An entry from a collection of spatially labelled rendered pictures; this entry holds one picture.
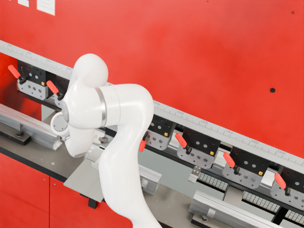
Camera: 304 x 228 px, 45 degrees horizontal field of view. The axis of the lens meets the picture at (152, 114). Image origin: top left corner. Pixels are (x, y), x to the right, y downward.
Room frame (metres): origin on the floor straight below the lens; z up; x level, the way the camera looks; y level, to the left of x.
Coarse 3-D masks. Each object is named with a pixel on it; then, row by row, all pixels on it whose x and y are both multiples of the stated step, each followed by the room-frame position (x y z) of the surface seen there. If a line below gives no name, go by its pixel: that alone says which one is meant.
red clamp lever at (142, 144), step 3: (147, 132) 1.19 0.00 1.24; (144, 135) 1.16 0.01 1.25; (144, 138) 1.15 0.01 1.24; (141, 141) 1.16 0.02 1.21; (144, 141) 1.16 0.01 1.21; (141, 144) 1.16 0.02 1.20; (144, 144) 1.16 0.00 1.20; (141, 147) 1.16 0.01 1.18; (144, 147) 1.17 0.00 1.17; (141, 150) 1.16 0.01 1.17
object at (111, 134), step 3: (105, 129) 1.28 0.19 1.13; (108, 129) 1.28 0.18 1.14; (111, 129) 1.27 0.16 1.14; (105, 132) 1.28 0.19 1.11; (108, 132) 1.28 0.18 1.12; (111, 132) 1.27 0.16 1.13; (114, 132) 1.27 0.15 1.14; (108, 135) 1.29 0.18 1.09; (111, 135) 1.27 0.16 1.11; (114, 135) 1.27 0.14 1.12; (111, 138) 1.28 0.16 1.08
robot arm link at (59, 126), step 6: (60, 114) 0.98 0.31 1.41; (54, 120) 0.96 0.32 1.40; (60, 120) 0.96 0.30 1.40; (54, 126) 0.95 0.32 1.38; (60, 126) 0.94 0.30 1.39; (66, 126) 0.94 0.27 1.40; (54, 132) 0.93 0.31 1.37; (60, 132) 0.93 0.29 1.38; (66, 132) 0.93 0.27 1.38; (66, 138) 0.94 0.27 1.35
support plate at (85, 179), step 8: (96, 152) 1.26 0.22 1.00; (88, 160) 1.20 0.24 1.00; (96, 160) 1.21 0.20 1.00; (80, 168) 1.14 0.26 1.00; (88, 168) 1.15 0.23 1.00; (72, 176) 1.08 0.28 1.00; (80, 176) 1.09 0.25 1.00; (88, 176) 1.10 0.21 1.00; (96, 176) 1.11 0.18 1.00; (64, 184) 1.03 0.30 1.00; (72, 184) 1.04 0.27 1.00; (80, 184) 1.05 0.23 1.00; (88, 184) 1.06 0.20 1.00; (96, 184) 1.07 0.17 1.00; (80, 192) 1.01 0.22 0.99; (88, 192) 1.01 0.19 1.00; (96, 192) 1.02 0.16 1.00; (96, 200) 0.99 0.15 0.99
